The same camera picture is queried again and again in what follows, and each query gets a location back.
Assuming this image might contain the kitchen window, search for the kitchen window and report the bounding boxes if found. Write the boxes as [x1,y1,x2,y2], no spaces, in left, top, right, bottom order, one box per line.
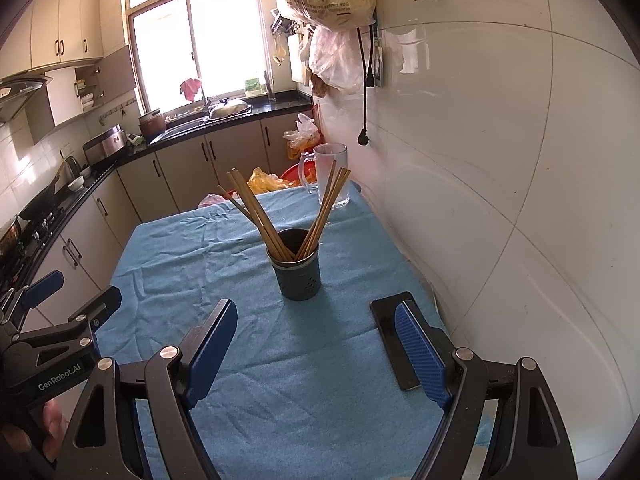
[125,0,281,116]

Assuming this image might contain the pink plastic bag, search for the pink plastic bag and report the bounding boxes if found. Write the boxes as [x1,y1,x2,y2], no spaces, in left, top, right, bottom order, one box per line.
[198,191,238,209]

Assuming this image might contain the steel rice cooker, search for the steel rice cooker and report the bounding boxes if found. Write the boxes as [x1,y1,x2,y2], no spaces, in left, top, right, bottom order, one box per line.
[82,125,127,166]

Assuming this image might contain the red basin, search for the red basin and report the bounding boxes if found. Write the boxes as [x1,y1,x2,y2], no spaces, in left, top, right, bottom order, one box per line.
[280,165,321,186]

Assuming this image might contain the black power cable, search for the black power cable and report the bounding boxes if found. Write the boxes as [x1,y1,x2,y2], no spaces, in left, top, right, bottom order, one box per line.
[355,25,377,147]

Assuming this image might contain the bunch of wooden chopsticks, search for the bunch of wooden chopsticks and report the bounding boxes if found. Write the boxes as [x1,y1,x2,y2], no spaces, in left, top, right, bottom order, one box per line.
[216,160,352,263]

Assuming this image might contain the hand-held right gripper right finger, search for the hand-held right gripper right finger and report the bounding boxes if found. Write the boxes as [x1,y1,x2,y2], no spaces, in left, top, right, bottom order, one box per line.
[370,291,578,480]

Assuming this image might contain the yellow plastic bag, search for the yellow plastic bag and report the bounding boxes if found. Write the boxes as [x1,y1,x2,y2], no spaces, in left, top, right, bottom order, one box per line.
[247,167,293,195]

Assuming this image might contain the open dish shelf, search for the open dish shelf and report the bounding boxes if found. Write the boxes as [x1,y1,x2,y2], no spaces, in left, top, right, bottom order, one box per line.
[74,62,107,112]

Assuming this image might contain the beige lower kitchen cabinets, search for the beige lower kitchen cabinets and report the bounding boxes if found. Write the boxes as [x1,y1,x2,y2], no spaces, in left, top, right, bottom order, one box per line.
[20,112,316,331]

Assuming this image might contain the wall socket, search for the wall socket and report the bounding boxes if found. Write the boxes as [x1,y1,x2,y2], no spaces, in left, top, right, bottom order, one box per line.
[372,37,387,87]

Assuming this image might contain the white hanging plastic bags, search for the white hanging plastic bags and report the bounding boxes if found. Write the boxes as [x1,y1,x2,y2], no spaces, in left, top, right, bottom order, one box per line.
[300,24,401,95]

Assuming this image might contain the black kitchen countertop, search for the black kitchen countertop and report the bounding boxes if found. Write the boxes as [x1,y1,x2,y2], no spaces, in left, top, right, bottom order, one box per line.
[0,92,313,301]

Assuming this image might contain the pale hanging cutting board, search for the pale hanging cutting board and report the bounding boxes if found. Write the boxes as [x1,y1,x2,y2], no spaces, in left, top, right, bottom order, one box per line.
[290,35,311,83]

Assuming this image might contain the person's left hand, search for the person's left hand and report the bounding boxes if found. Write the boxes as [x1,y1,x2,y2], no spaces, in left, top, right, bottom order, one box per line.
[42,399,66,462]

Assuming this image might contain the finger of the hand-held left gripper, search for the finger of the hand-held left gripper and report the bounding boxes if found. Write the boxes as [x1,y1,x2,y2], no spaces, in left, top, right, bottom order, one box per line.
[67,286,123,350]
[0,270,66,333]

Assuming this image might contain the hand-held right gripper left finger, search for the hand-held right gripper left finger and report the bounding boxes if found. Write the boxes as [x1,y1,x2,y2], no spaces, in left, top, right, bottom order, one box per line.
[52,298,238,480]

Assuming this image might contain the dark grey perforated chopstick holder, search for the dark grey perforated chopstick holder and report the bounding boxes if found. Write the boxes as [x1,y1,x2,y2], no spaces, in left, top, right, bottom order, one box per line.
[266,228,322,302]

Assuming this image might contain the steel faucet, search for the steel faucet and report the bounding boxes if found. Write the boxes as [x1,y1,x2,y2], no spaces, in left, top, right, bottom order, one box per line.
[202,80,230,110]

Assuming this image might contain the clear glass mug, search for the clear glass mug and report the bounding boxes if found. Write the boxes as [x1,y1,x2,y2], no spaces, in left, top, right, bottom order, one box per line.
[298,143,352,210]

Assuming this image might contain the black gas stove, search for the black gas stove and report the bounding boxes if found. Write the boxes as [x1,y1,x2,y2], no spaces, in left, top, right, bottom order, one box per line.
[0,200,66,271]

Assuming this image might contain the round steel lid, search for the round steel lid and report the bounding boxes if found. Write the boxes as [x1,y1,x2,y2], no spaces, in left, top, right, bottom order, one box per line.
[207,100,251,120]

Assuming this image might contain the range hood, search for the range hood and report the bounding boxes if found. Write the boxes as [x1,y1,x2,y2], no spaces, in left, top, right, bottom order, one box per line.
[0,76,47,123]

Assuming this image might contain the white plastic bag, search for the white plastic bag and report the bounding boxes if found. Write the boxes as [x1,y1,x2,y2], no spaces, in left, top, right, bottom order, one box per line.
[283,113,321,161]

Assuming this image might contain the steel sink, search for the steel sink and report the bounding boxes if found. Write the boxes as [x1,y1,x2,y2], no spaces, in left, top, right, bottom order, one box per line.
[159,112,211,137]

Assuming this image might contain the brown lidded pot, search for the brown lidded pot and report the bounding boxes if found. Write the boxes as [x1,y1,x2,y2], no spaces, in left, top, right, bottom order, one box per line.
[138,108,167,142]

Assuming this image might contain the beige kitchen cabinets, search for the beige kitchen cabinets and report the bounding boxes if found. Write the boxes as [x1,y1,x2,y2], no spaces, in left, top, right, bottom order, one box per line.
[0,0,106,83]
[20,112,316,331]

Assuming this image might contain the blue tablecloth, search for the blue tablecloth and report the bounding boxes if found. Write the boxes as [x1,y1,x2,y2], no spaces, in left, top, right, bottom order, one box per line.
[95,182,493,480]

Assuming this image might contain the lidded steel wok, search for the lidded steel wok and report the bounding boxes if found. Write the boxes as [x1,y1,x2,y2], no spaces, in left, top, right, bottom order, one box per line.
[0,217,23,261]

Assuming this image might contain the steel wall utensil rack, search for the steel wall utensil rack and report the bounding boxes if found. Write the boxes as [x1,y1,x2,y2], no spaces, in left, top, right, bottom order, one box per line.
[270,9,301,36]

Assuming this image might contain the black frying pan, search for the black frying pan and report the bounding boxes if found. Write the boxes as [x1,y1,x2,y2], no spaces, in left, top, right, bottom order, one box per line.
[19,167,68,221]

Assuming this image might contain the beige upper kitchen cabinets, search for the beige upper kitchen cabinets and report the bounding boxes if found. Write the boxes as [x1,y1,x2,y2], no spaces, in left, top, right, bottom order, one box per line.
[0,0,106,83]

